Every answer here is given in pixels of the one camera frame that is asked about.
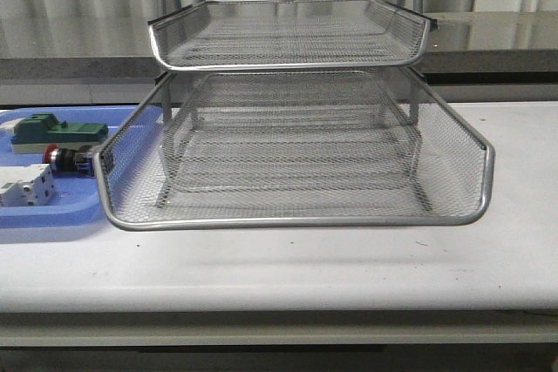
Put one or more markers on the white circuit breaker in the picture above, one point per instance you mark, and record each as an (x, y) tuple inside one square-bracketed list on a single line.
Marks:
[(32, 185)]

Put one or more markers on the silver mesh top tray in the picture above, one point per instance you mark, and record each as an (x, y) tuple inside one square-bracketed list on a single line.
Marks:
[(259, 35)]

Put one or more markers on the grey metal rack frame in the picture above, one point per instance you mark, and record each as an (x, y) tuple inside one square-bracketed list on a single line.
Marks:
[(382, 99)]

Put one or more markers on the green and beige switch block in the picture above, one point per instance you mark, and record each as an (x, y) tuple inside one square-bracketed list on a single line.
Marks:
[(35, 133)]

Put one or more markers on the blue plastic tray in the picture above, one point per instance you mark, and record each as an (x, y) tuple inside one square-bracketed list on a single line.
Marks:
[(78, 199)]

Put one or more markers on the red emergency stop button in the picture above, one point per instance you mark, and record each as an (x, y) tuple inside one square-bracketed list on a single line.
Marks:
[(70, 160)]

